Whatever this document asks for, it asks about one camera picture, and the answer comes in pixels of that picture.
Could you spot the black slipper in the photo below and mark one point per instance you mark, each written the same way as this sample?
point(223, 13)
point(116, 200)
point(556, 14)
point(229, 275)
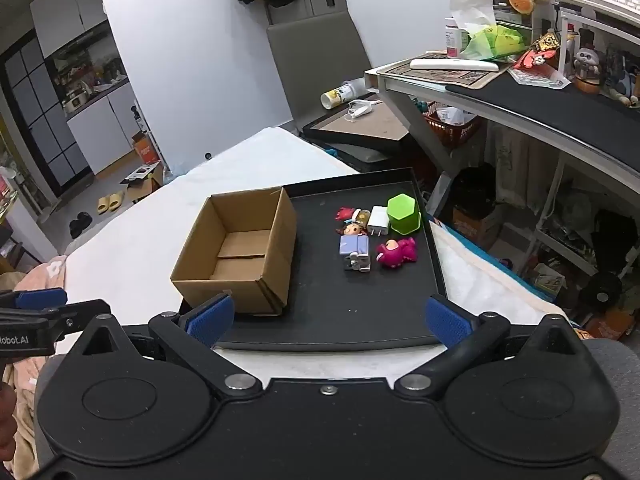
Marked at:
point(84, 220)
point(75, 230)

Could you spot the black-framed glass door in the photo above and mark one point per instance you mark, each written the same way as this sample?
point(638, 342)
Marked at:
point(35, 110)

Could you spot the red plastic basket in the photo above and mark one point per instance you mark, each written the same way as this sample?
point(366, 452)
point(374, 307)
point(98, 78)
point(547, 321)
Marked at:
point(450, 127)

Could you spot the black desk mat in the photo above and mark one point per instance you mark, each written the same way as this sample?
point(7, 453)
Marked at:
point(550, 97)

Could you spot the pink bear toy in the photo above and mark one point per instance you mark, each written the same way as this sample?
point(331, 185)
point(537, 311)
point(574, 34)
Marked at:
point(397, 251)

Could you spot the dark grey cushion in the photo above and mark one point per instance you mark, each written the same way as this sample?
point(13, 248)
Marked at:
point(367, 156)

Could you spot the red crab toy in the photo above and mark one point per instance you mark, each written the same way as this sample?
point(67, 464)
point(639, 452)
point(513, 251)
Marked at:
point(344, 213)

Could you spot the red snack packet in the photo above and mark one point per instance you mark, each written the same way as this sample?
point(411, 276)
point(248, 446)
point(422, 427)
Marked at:
point(542, 47)

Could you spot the grey desk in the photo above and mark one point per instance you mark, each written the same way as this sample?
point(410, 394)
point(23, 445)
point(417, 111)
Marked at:
point(500, 110)

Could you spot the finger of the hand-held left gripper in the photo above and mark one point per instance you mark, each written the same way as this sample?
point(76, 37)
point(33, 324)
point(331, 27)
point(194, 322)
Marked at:
point(37, 298)

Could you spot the floral pink blanket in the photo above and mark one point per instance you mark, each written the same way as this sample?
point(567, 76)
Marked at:
point(35, 280)

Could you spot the open floor cardboard box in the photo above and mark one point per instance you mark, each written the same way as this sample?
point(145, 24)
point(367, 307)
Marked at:
point(142, 185)

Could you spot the brown-haired lavender doll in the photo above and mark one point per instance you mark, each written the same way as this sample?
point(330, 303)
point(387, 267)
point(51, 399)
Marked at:
point(354, 247)

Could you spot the white paper leaflet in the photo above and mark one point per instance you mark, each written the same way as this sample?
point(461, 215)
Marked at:
point(540, 78)

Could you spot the white bottle red label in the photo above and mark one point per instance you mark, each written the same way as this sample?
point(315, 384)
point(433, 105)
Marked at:
point(453, 35)

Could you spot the black-framed brown board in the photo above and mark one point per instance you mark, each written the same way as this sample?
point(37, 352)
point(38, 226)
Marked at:
point(370, 125)

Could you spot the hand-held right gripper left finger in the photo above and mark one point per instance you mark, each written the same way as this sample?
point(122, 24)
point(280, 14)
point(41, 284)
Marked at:
point(210, 317)

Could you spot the patterned brown mat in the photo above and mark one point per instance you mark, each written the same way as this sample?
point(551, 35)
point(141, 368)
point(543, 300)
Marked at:
point(450, 76)

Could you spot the white charger plug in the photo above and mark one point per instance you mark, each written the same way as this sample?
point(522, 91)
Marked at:
point(378, 219)

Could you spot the black tray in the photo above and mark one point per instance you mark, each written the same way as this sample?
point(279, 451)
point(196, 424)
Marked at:
point(340, 300)

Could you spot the white desk shelf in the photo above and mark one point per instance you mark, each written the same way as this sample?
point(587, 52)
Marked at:
point(565, 45)

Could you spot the white yellow bottle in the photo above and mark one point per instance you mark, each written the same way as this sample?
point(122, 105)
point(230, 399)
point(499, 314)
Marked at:
point(342, 94)

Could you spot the brown cardboard box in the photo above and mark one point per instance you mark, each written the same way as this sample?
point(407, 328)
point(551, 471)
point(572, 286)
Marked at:
point(200, 287)

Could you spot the sloth figurine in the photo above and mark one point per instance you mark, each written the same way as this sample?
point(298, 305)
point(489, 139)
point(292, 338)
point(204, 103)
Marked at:
point(586, 65)

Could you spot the green hexagonal cup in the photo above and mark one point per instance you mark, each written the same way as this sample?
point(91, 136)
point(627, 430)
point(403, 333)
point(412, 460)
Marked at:
point(402, 212)

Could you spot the yellow slipper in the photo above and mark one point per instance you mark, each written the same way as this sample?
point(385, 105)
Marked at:
point(104, 205)
point(116, 200)

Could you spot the orange cardboard box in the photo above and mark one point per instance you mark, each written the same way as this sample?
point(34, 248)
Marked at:
point(145, 152)

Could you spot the white cabinet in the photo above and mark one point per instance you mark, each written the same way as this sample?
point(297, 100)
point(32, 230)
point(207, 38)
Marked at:
point(105, 130)

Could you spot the grey chair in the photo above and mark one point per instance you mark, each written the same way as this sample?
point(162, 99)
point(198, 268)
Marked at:
point(310, 60)

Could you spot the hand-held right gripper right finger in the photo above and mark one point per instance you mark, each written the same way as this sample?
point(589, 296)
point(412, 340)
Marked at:
point(447, 325)

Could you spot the green tissue pack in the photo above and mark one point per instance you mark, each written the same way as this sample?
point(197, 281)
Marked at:
point(492, 40)

